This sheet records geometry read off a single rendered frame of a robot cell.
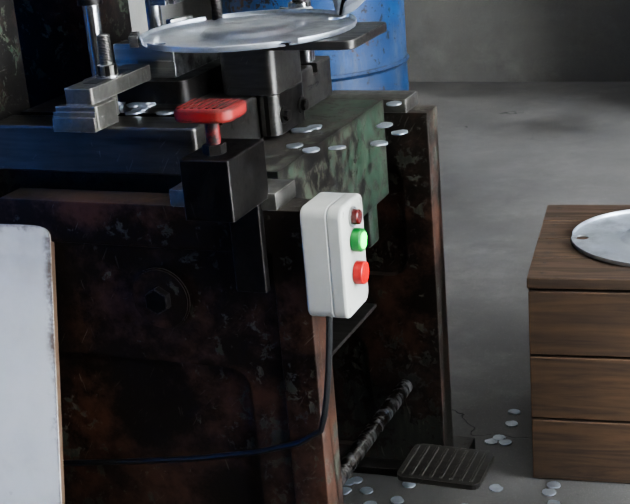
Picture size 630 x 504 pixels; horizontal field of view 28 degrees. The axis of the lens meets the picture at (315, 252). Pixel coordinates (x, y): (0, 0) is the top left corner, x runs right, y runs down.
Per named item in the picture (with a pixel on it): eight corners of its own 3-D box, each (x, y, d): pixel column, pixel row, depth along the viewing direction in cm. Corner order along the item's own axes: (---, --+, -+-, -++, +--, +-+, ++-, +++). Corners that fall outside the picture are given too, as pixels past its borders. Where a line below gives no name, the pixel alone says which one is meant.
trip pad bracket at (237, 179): (279, 290, 148) (263, 128, 142) (244, 321, 140) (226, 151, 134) (233, 286, 151) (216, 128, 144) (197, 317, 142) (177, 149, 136)
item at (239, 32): (116, 34, 175) (115, 28, 175) (306, 7, 185) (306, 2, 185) (176, 63, 150) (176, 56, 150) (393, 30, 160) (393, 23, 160)
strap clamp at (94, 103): (162, 101, 167) (152, 23, 163) (95, 132, 152) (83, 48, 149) (122, 101, 169) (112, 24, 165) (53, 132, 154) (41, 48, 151)
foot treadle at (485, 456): (497, 483, 182) (495, 450, 181) (479, 518, 174) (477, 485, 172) (143, 439, 205) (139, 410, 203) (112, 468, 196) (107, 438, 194)
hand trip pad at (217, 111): (257, 164, 140) (250, 96, 137) (233, 179, 134) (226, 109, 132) (201, 162, 142) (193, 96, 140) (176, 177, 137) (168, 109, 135)
